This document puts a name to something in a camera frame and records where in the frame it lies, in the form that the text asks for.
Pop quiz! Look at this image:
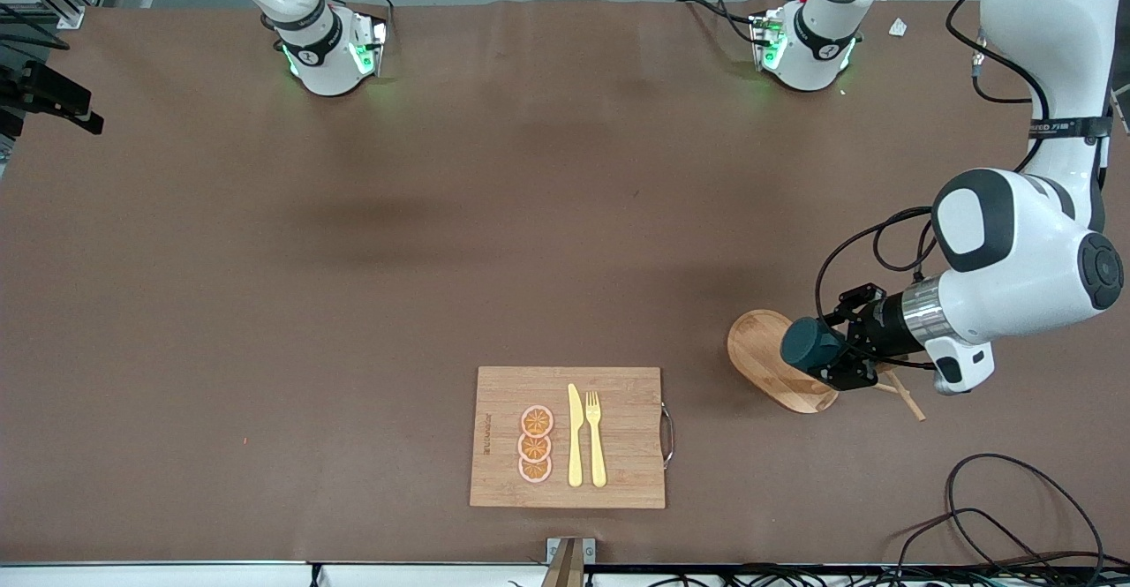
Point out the dark teal cup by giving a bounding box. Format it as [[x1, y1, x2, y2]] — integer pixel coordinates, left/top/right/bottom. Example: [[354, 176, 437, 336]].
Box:
[[780, 316, 850, 373]]

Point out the wooden mug tree stand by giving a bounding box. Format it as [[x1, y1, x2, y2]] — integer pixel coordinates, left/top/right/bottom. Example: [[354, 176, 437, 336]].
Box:
[[727, 309, 928, 423]]

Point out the yellow plastic fork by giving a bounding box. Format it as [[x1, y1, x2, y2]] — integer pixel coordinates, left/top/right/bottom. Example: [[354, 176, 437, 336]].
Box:
[[584, 391, 609, 489]]

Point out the yellow plastic knife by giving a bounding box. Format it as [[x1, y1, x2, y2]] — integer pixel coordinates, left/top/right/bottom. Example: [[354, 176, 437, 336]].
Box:
[[567, 383, 585, 488]]

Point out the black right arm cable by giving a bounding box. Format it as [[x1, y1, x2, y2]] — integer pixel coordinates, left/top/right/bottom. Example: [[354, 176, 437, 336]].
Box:
[[0, 3, 72, 52]]

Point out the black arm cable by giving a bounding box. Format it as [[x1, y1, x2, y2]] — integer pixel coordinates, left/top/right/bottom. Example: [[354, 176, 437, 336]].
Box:
[[0, 3, 72, 52], [945, 0, 1053, 175]]

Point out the looped black floor cable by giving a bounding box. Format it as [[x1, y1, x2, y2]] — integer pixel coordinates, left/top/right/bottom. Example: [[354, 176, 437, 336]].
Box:
[[883, 453, 1107, 587]]

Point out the bamboo cutting board, metal handle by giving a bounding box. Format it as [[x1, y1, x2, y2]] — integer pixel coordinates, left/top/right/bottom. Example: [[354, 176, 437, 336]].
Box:
[[470, 366, 676, 510]]

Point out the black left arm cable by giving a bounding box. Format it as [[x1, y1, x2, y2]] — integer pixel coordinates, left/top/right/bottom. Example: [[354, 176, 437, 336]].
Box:
[[945, 0, 1053, 175]]

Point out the metal bracket with wood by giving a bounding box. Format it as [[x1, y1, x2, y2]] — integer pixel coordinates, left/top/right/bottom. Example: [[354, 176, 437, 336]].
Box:
[[546, 537, 598, 587]]

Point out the black left base cable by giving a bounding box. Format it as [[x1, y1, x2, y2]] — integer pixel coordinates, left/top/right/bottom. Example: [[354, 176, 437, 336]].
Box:
[[677, 0, 763, 46]]

